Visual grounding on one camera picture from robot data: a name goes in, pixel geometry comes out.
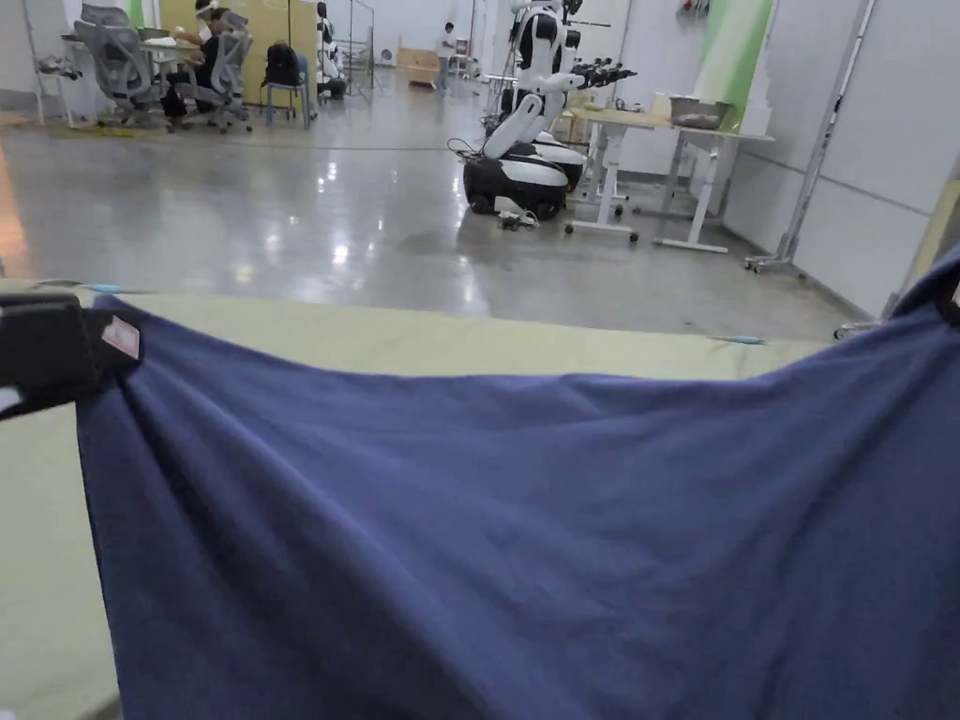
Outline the white and black humanoid robot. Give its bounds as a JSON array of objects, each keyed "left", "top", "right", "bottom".
[
  {"left": 533, "top": 58, "right": 639, "bottom": 193},
  {"left": 462, "top": 0, "right": 583, "bottom": 223},
  {"left": 314, "top": 1, "right": 351, "bottom": 104}
]

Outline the grey mesh office chair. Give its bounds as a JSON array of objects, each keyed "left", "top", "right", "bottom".
[
  {"left": 190, "top": 10, "right": 256, "bottom": 135},
  {"left": 73, "top": 3, "right": 166, "bottom": 128}
]

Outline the white desk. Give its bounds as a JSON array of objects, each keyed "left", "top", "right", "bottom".
[{"left": 33, "top": 33, "right": 102, "bottom": 128}]

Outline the dark blue shirt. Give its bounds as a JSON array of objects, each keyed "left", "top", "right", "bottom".
[{"left": 78, "top": 243, "right": 960, "bottom": 720}]

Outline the white table with metal bowl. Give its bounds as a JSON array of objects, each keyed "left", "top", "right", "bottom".
[{"left": 562, "top": 93, "right": 777, "bottom": 253}]

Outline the wooden cart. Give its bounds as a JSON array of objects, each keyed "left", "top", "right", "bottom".
[{"left": 397, "top": 46, "right": 445, "bottom": 89}]

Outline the metal rolling stand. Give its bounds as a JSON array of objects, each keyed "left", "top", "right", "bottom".
[{"left": 743, "top": 0, "right": 880, "bottom": 276}]

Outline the blue chair with black backpack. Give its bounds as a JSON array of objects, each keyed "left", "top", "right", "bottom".
[{"left": 259, "top": 40, "right": 320, "bottom": 130}]

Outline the bed with pale green sheet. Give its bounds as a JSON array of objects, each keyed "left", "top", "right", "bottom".
[{"left": 0, "top": 277, "right": 835, "bottom": 720}]

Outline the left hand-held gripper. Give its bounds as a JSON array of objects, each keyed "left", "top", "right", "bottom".
[{"left": 0, "top": 292, "right": 146, "bottom": 423}]

